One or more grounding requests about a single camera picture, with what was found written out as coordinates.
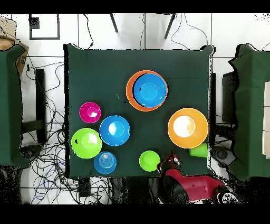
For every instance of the black box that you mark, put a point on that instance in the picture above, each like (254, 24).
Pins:
(230, 95)

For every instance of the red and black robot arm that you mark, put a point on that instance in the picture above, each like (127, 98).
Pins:
(196, 187)

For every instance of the brown cardboard box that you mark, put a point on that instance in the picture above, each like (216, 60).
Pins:
(5, 43)

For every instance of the black square frame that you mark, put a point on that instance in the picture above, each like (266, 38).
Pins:
(33, 23)

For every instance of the small translucent blue bowl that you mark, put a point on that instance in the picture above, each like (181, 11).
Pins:
(105, 162)

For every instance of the large green plastic bowl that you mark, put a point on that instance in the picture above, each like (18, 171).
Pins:
(86, 149)

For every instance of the dark green table cloth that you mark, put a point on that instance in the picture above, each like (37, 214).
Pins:
(101, 74)

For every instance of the black power strip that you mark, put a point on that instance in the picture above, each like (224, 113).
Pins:
(84, 188)

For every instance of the green plastic cup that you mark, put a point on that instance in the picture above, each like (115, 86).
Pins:
(199, 151)

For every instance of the black floor stand bar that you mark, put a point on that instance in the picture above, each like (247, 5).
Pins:
(40, 95)

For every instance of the black tripod leg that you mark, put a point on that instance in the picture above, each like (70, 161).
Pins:
(114, 23)
(169, 26)

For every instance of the small pink plastic bowl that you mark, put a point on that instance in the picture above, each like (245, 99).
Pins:
(90, 112)

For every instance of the black stand base with knob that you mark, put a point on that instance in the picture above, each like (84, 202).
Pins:
(31, 152)

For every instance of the large orange plastic bowl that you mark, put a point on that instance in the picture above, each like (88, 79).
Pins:
(129, 93)
(199, 135)

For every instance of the green cloth covered table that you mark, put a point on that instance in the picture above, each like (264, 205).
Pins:
(10, 105)
(253, 105)

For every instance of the small green plastic bowl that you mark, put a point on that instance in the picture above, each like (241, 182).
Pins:
(148, 161)

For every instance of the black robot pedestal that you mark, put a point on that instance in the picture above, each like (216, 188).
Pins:
(130, 190)

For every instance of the blue plastic bowl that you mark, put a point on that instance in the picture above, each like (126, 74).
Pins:
(149, 90)
(115, 138)

